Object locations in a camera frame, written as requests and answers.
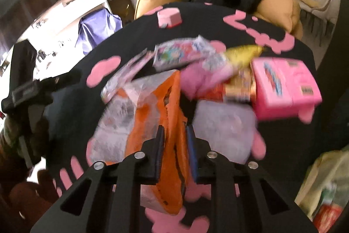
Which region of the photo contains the red gold snack wrapper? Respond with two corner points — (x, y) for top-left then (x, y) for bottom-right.
(198, 67), (256, 103)

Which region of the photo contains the beige dining chair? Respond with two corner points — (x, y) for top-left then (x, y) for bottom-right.
(299, 0), (332, 47)

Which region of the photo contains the pink tissue packet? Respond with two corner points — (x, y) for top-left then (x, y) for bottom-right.
(153, 35), (216, 72)

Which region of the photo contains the yellow snack bag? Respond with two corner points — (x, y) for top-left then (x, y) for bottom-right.
(224, 45), (264, 69)

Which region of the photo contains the yellow plastic trash bag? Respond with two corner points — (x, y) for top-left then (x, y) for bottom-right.
(295, 150), (348, 219)

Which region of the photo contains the pink snack wrapper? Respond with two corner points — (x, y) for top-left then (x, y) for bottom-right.
(180, 53), (239, 100)

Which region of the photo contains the black Hello Kitty tablecloth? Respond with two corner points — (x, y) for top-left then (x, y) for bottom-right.
(43, 2), (320, 233)

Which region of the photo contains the purple shopping bag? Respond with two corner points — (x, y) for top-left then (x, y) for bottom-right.
(75, 8), (122, 55)

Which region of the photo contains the red sleeve forearm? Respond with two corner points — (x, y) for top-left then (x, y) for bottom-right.
(1, 170), (58, 232)

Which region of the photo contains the orange snack bag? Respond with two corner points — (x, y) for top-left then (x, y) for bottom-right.
(86, 70), (190, 215)

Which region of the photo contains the green white snack bag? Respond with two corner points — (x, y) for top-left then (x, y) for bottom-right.
(321, 182), (340, 205)

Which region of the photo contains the white pink hexagonal box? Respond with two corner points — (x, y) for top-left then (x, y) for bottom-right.
(157, 8), (183, 28)

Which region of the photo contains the pink tissue box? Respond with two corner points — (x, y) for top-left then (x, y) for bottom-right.
(251, 57), (322, 124)

